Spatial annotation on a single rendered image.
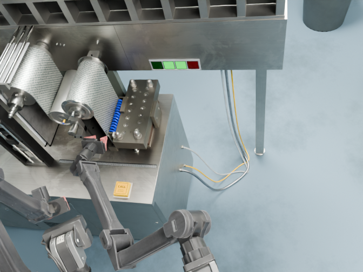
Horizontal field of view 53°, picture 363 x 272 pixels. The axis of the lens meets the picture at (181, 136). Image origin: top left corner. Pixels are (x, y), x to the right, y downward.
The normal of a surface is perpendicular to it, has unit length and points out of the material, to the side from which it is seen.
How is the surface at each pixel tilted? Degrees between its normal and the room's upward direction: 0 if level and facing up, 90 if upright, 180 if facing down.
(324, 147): 0
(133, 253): 43
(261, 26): 90
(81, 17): 0
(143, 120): 0
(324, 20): 94
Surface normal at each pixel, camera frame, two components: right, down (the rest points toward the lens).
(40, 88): 0.98, 0.05
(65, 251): 0.12, 0.15
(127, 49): -0.15, 0.85
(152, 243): -0.73, -0.08
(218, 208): -0.17, -0.52
